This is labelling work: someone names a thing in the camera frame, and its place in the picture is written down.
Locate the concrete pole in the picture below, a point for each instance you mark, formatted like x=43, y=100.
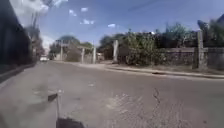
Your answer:
x=94, y=55
x=115, y=51
x=200, y=50

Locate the grey cracked asphalt road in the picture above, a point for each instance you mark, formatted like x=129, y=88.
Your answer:
x=110, y=96

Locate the green bushes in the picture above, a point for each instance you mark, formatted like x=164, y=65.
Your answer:
x=141, y=48

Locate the pale kerb pavement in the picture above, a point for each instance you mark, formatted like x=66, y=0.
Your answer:
x=146, y=70

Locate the group of trees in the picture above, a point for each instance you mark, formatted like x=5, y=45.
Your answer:
x=71, y=45

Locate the white vehicle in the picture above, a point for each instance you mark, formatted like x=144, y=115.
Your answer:
x=43, y=59

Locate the robot's own part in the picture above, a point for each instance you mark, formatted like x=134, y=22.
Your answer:
x=58, y=108

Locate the dark kerb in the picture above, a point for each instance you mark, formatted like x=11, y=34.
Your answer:
x=13, y=72

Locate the grey wall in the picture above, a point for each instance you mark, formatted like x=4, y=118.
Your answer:
x=180, y=56

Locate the dark wall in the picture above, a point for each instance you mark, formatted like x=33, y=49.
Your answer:
x=11, y=43

